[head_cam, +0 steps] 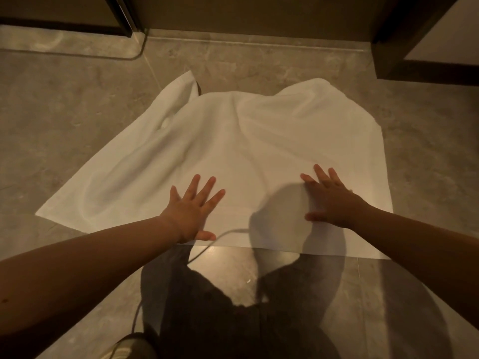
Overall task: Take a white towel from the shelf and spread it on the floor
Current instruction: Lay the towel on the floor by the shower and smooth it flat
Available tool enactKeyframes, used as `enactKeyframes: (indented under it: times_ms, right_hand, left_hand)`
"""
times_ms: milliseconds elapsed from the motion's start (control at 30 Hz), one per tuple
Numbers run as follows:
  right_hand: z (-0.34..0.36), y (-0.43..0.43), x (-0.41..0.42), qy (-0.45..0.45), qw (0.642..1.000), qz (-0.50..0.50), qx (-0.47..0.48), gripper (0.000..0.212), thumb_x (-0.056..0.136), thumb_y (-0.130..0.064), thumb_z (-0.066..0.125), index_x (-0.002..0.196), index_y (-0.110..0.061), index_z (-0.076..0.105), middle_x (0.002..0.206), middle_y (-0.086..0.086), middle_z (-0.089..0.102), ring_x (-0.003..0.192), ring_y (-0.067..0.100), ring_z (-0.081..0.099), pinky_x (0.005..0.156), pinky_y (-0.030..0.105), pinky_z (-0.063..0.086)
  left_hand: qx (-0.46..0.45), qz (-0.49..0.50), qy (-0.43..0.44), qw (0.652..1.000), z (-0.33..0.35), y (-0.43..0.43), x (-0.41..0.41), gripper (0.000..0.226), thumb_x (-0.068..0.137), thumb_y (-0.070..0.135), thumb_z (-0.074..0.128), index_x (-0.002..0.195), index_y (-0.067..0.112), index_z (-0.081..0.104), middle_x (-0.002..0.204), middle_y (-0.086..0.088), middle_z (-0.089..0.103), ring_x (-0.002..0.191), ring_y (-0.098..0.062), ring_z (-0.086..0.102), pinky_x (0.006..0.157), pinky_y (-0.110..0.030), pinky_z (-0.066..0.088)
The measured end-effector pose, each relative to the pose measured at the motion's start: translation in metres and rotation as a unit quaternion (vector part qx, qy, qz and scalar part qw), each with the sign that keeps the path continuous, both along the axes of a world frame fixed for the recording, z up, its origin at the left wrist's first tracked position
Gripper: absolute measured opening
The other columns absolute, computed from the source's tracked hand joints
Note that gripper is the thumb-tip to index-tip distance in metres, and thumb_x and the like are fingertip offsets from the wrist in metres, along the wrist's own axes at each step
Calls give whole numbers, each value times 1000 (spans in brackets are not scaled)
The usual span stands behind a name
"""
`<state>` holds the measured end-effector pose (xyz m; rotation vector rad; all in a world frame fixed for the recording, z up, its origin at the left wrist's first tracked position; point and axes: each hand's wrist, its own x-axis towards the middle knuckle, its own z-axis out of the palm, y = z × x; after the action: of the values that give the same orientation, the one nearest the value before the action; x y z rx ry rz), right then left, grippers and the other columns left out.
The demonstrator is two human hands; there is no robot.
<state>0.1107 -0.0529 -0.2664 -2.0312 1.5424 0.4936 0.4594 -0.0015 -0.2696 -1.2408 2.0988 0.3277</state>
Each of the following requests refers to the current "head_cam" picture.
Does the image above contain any person's left hand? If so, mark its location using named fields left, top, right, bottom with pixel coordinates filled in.
left=160, top=174, right=227, bottom=244

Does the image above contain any person's right hand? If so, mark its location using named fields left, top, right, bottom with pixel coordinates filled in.
left=300, top=164, right=370, bottom=229

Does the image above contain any small white towel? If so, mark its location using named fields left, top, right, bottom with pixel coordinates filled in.
left=35, top=70, right=394, bottom=260

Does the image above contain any person's right forearm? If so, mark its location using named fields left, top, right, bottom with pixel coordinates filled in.
left=350, top=203, right=479, bottom=332

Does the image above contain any person's left forearm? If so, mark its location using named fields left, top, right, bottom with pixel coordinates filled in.
left=0, top=214, right=182, bottom=337

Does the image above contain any person's white shoe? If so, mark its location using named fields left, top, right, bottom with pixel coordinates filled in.
left=100, top=332, right=159, bottom=359

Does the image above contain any bronze glass shower door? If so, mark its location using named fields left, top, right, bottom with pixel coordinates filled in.
left=0, top=0, right=142, bottom=38
left=123, top=0, right=397, bottom=43

